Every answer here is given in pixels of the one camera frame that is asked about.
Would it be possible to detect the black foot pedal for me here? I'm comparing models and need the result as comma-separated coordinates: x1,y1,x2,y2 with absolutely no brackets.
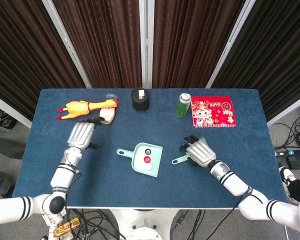
286,154,300,170

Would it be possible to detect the red spiral cartoon notebook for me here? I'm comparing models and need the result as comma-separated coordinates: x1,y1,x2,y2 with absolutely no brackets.
191,96,238,128

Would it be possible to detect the white and black shoe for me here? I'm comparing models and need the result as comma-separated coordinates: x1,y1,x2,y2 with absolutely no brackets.
278,166,300,201

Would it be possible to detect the brown pleated divider panel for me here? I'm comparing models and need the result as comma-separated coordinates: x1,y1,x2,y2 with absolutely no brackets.
0,0,87,129
52,0,143,89
152,0,246,89
211,0,300,127

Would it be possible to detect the white plastic bottle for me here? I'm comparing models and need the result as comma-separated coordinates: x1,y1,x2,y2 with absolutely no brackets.
99,93,118,125

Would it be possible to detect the black floor cable bundle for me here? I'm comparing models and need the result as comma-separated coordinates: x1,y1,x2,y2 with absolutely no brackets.
64,208,127,240
168,208,241,240
0,103,17,129
273,101,300,151

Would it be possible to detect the black power strip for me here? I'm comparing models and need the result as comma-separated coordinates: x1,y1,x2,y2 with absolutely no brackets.
274,147,300,158

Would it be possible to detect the white divider frame post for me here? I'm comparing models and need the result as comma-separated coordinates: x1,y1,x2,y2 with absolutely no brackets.
138,0,154,89
205,0,256,89
41,0,92,89

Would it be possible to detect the yellow rubber chicken toy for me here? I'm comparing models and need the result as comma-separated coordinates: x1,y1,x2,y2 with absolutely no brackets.
56,98,121,122

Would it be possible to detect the white table frame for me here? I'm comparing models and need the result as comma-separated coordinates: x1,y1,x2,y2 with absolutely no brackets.
66,206,238,211

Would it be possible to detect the tall green drink can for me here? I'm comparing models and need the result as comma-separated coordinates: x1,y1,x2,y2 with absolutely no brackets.
175,92,192,118

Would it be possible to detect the mint green hand broom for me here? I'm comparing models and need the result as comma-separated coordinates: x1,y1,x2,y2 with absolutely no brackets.
171,135,208,165

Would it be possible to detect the mint green plastic dustpan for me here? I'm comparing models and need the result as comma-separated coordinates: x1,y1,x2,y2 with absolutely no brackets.
116,142,164,179

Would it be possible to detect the blue fabric table cover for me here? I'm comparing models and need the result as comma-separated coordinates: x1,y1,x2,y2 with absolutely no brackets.
12,88,289,210

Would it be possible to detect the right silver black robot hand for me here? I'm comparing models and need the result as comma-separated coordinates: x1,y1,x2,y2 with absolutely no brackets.
178,134,217,168

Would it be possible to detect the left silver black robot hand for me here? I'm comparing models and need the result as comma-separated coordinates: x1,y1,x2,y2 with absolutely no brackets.
66,117,104,151

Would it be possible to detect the white red snack package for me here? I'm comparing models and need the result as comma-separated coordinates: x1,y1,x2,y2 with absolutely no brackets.
41,212,66,227

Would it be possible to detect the black mesh pen holder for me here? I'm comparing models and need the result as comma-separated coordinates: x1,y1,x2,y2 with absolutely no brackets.
131,87,150,112

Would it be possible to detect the gold snack package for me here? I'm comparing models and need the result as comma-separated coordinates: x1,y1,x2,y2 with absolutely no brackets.
53,217,81,238

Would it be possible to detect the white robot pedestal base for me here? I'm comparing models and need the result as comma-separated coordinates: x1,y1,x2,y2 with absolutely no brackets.
109,208,181,240

